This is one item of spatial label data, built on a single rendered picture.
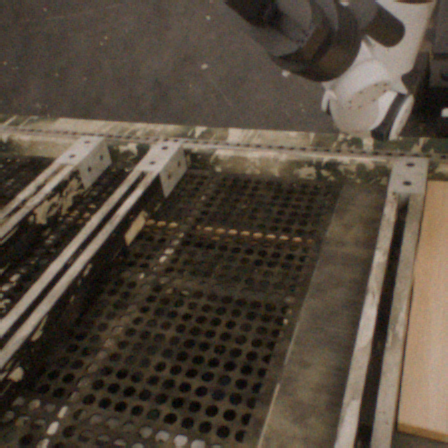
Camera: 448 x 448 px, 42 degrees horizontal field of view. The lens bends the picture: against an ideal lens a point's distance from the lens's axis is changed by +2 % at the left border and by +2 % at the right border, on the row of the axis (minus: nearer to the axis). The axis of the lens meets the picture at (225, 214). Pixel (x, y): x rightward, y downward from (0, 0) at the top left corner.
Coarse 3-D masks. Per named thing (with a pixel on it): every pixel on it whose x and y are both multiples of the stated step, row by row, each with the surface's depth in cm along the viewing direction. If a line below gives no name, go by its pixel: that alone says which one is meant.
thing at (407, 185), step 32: (416, 160) 112; (416, 192) 104; (384, 224) 97; (416, 224) 96; (384, 256) 91; (384, 288) 90; (384, 320) 83; (384, 352) 76; (352, 384) 72; (384, 384) 72; (352, 416) 69; (384, 416) 68
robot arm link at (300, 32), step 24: (216, 0) 59; (288, 0) 54; (312, 0) 59; (336, 0) 62; (240, 24) 57; (264, 24) 55; (288, 24) 55; (312, 24) 53; (336, 24) 60; (288, 48) 54; (312, 48) 58; (336, 48) 61; (288, 72) 65; (312, 72) 63
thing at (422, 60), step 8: (416, 56) 187; (424, 56) 186; (416, 64) 185; (424, 64) 184; (424, 72) 184; (424, 80) 184; (424, 88) 185; (416, 96) 186; (424, 96) 199; (416, 104) 188; (416, 112) 193
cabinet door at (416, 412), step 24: (432, 192) 112; (432, 216) 106; (432, 240) 101; (432, 264) 96; (432, 288) 91; (432, 312) 87; (408, 336) 84; (432, 336) 84; (408, 360) 81; (432, 360) 80; (408, 384) 78; (432, 384) 77; (408, 408) 75; (432, 408) 75; (408, 432) 74; (432, 432) 73
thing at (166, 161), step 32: (160, 160) 125; (128, 192) 117; (160, 192) 122; (96, 224) 108; (128, 224) 111; (64, 256) 101; (96, 256) 102; (32, 288) 95; (64, 288) 94; (96, 288) 103; (32, 320) 89; (64, 320) 95; (0, 352) 84; (32, 352) 88; (0, 384) 82; (0, 416) 83
